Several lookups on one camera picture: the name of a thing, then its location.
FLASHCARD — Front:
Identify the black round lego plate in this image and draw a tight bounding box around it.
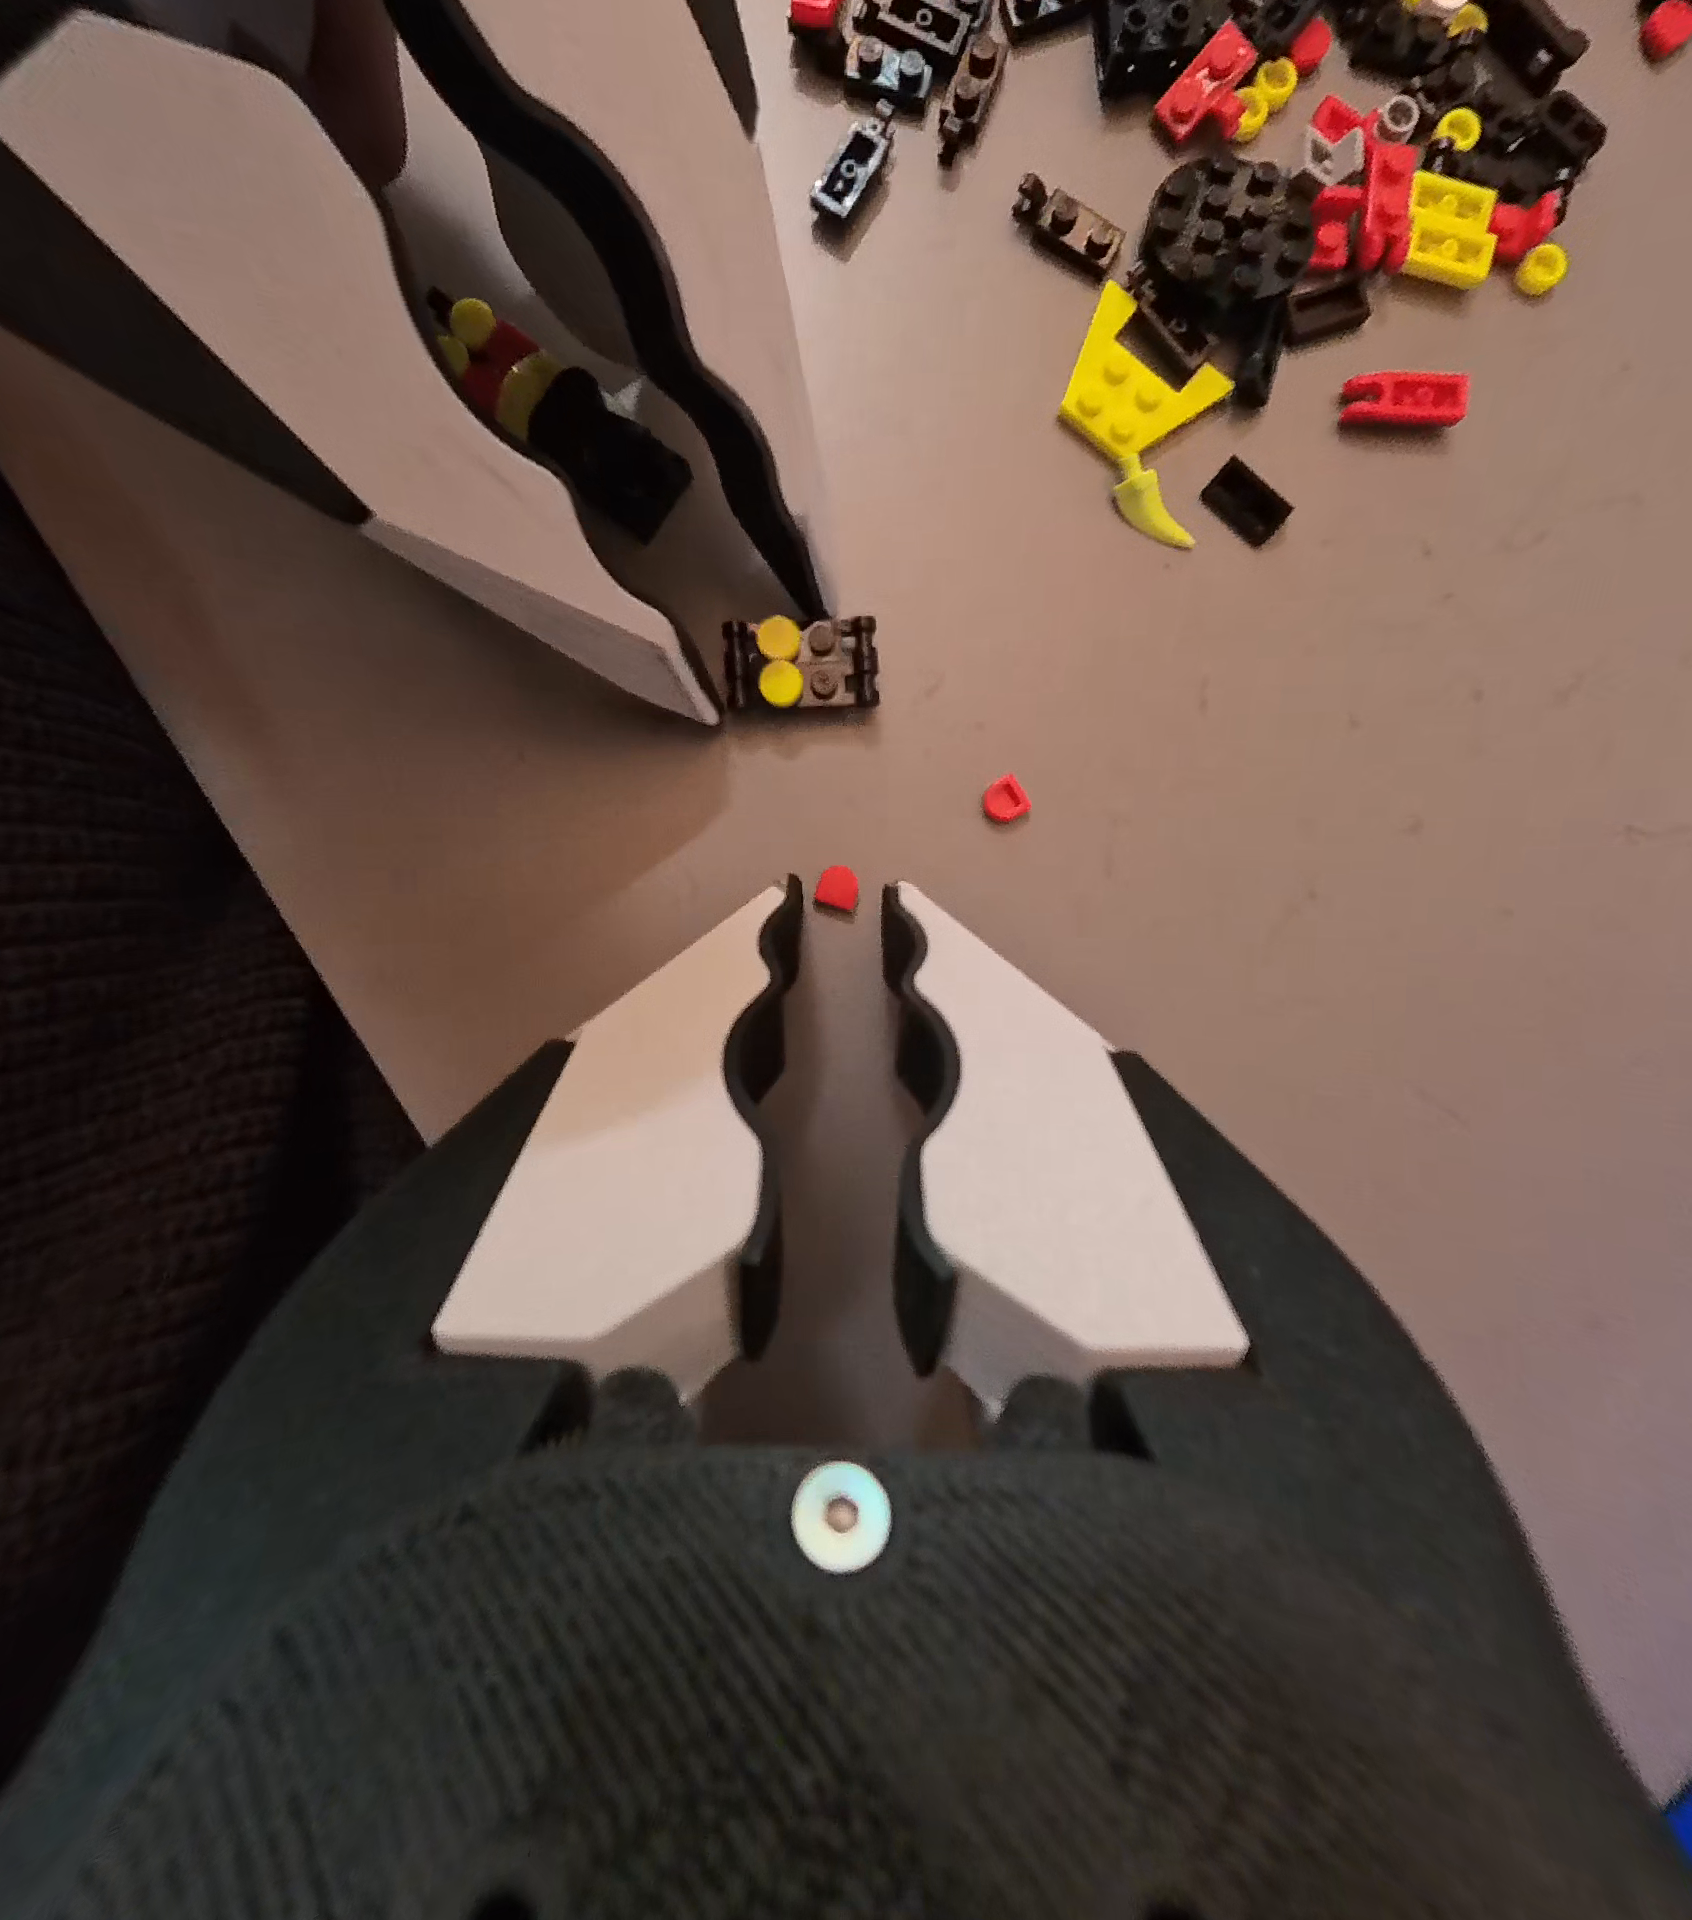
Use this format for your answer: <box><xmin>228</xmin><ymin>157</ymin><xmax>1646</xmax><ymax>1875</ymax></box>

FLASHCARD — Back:
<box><xmin>1137</xmin><ymin>154</ymin><xmax>1319</xmax><ymax>302</ymax></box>

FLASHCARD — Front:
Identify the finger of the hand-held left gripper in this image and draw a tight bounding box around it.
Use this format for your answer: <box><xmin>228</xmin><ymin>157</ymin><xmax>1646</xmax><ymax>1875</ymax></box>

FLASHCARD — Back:
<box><xmin>388</xmin><ymin>0</ymin><xmax>835</xmax><ymax>617</ymax></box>
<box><xmin>0</xmin><ymin>5</ymin><xmax>725</xmax><ymax>729</ymax></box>

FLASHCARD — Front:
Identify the yellow wedge lego plate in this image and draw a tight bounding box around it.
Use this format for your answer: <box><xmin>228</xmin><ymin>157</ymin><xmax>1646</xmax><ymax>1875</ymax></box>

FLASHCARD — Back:
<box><xmin>1056</xmin><ymin>280</ymin><xmax>1235</xmax><ymax>460</ymax></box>

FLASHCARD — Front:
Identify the small black lego slope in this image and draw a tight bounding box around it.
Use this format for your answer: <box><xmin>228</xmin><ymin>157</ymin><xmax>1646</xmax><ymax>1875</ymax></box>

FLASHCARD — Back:
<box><xmin>1198</xmin><ymin>454</ymin><xmax>1296</xmax><ymax>550</ymax></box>

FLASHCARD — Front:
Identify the red lego clip plate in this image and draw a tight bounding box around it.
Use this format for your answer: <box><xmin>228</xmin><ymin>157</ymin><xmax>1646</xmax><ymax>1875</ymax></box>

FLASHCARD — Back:
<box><xmin>1336</xmin><ymin>369</ymin><xmax>1473</xmax><ymax>433</ymax></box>

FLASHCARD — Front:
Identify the black lego clip assembly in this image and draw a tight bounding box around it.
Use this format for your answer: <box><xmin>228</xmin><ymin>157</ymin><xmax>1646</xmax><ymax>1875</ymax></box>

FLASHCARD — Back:
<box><xmin>719</xmin><ymin>611</ymin><xmax>881</xmax><ymax>713</ymax></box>

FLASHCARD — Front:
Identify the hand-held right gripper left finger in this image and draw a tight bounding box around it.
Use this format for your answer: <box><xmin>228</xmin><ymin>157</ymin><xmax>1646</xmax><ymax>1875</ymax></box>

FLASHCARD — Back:
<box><xmin>429</xmin><ymin>876</ymin><xmax>805</xmax><ymax>1408</ymax></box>

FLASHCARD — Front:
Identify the lime lego claw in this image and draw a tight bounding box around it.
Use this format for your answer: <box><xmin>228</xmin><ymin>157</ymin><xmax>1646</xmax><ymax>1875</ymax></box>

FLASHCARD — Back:
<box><xmin>1109</xmin><ymin>455</ymin><xmax>1198</xmax><ymax>552</ymax></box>

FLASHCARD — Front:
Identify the red yellow black lego stack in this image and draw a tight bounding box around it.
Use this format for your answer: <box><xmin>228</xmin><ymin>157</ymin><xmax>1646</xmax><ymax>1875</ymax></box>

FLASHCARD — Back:
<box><xmin>421</xmin><ymin>287</ymin><xmax>695</xmax><ymax>545</ymax></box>

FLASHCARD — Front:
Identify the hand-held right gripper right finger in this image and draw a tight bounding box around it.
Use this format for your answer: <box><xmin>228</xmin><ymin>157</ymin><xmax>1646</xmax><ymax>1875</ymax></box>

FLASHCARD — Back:
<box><xmin>880</xmin><ymin>882</ymin><xmax>1253</xmax><ymax>1421</ymax></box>

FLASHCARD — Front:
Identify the pile of lego pieces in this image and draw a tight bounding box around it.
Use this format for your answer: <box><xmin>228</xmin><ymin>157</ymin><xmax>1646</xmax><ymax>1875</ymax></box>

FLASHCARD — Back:
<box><xmin>785</xmin><ymin>0</ymin><xmax>1692</xmax><ymax>413</ymax></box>

